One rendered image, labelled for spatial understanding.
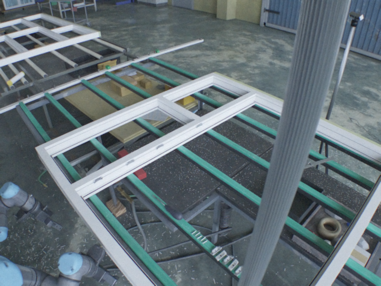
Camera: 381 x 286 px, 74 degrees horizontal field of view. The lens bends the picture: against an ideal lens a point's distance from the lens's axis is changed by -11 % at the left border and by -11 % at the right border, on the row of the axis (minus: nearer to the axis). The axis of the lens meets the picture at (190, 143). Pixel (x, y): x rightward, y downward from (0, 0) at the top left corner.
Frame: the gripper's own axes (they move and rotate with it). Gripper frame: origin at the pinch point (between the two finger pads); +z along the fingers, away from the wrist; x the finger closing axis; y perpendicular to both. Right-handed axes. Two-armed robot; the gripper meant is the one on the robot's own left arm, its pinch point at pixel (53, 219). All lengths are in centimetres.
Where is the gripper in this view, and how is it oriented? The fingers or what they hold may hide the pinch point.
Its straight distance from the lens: 153.2
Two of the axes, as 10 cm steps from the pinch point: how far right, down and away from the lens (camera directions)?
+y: 6.2, -7.2, 3.0
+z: 3.7, 6.1, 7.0
